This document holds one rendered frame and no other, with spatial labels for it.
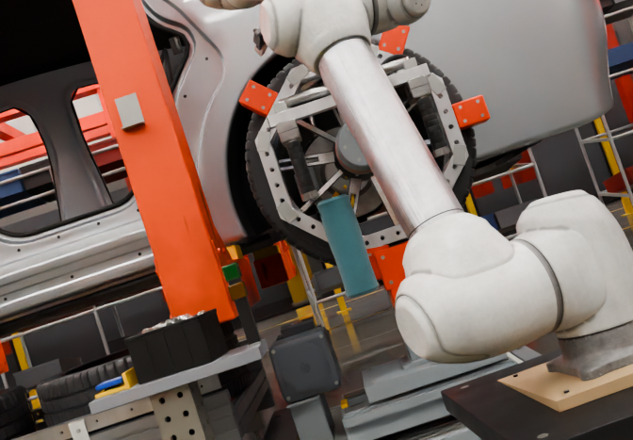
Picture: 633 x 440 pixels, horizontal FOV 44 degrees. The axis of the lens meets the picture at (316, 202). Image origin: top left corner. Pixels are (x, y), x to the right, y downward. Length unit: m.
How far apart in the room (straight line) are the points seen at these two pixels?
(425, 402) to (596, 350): 0.99
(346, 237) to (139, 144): 0.62
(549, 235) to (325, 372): 1.16
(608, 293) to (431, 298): 0.28
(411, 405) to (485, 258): 1.07
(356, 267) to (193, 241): 0.45
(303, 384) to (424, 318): 1.17
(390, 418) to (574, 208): 1.10
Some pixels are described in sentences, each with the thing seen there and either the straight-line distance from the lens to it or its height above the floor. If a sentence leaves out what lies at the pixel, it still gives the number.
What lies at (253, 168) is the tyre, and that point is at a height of 0.90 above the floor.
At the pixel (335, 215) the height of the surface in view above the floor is 0.69.
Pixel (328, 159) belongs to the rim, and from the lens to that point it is 2.25.
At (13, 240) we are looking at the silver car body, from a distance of 2.90.
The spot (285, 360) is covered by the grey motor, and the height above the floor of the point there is 0.36.
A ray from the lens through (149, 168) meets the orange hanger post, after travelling 2.17.
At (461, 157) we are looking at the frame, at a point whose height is 0.74.
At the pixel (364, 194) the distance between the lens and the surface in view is 2.73.
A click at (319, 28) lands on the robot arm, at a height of 0.99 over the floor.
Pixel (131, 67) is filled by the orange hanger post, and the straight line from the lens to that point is 2.23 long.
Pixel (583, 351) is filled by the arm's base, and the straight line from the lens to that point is 1.29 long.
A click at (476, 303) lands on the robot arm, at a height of 0.48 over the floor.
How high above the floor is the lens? 0.62
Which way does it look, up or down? 3 degrees up
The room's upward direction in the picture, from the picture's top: 18 degrees counter-clockwise
